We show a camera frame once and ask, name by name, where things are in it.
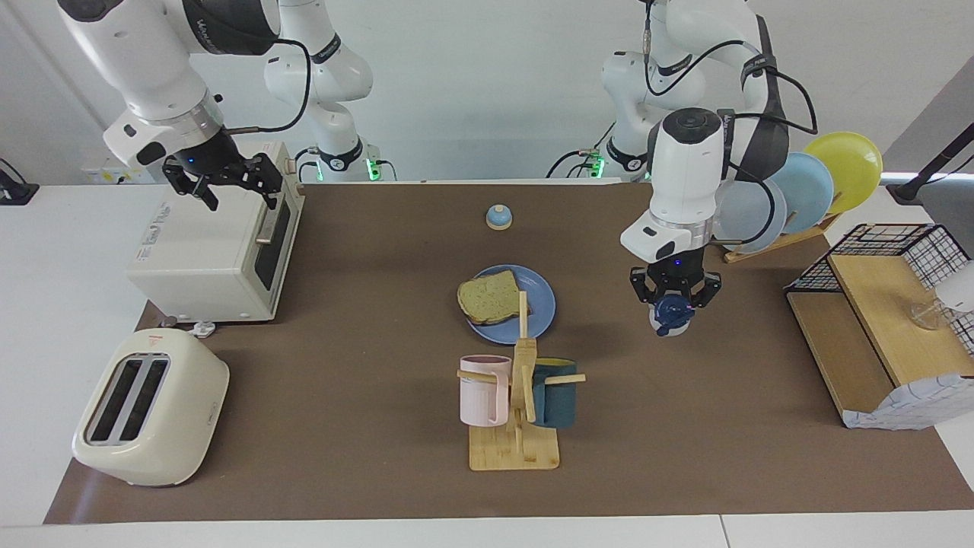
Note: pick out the wooden plate rack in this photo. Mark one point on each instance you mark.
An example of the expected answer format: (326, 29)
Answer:
(768, 247)

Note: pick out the white checked cloth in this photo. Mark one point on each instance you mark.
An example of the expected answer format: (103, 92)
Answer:
(913, 403)

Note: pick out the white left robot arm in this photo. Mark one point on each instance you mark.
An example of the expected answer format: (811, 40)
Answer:
(689, 175)

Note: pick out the pink mug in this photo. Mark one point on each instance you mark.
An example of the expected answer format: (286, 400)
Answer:
(479, 396)

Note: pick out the clear drinking glass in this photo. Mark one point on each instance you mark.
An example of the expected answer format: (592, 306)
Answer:
(927, 316)

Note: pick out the brown table mat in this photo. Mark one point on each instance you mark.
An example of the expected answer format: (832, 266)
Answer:
(365, 304)

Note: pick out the yellow plate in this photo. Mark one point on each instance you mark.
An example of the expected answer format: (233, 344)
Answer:
(852, 167)

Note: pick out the white toaster oven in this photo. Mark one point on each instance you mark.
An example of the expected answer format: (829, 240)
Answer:
(198, 259)

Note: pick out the translucent bottle navy cap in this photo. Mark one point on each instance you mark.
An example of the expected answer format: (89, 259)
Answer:
(673, 312)

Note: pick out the cream two-slot toaster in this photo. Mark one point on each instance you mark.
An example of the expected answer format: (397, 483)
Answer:
(183, 411)

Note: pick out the blue service bell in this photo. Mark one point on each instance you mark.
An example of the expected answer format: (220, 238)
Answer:
(498, 219)

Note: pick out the wooden mug tree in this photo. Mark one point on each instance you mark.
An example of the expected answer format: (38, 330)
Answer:
(517, 449)

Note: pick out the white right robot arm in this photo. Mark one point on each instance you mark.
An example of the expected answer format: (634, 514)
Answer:
(144, 61)

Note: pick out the black clamp mount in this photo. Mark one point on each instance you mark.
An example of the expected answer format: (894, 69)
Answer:
(15, 192)

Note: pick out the blue round plate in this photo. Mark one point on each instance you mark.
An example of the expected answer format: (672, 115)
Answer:
(540, 304)

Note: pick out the wooden shelf unit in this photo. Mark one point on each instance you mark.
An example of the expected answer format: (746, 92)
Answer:
(875, 304)

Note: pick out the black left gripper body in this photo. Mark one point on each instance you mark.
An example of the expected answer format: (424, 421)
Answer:
(676, 272)

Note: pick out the black camera stand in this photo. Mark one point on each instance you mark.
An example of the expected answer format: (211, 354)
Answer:
(924, 176)

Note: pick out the slice of toast bread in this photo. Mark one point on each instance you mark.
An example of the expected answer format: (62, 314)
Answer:
(491, 297)

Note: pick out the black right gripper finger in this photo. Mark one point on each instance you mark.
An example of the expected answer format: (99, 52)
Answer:
(190, 186)
(265, 179)

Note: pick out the white rounded object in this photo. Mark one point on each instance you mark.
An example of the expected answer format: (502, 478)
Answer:
(959, 288)

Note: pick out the pale grey plate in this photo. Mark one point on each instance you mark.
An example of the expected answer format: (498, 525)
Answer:
(749, 221)

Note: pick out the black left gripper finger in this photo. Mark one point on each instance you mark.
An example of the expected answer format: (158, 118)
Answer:
(641, 288)
(708, 291)

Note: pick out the light blue plate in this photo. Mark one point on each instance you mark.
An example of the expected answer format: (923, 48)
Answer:
(810, 190)

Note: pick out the teal mug yellow inside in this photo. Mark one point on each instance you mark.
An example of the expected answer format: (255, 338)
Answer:
(559, 403)

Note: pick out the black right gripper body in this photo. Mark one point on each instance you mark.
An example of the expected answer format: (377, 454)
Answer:
(209, 156)

